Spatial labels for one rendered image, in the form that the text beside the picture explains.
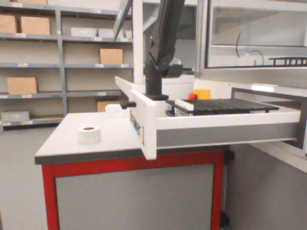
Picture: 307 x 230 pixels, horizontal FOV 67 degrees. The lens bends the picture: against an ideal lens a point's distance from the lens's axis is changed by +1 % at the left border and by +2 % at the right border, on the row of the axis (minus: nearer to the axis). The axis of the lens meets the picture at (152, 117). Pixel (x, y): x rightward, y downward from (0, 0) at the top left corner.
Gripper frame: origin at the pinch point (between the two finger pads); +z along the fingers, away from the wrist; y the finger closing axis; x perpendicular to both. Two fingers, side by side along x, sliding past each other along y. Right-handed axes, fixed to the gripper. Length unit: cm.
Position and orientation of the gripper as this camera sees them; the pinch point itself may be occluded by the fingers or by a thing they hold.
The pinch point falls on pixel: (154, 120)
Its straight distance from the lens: 79.9
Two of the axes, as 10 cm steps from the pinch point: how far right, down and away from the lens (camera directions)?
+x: -9.0, 1.1, -4.3
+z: 0.1, 9.8, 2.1
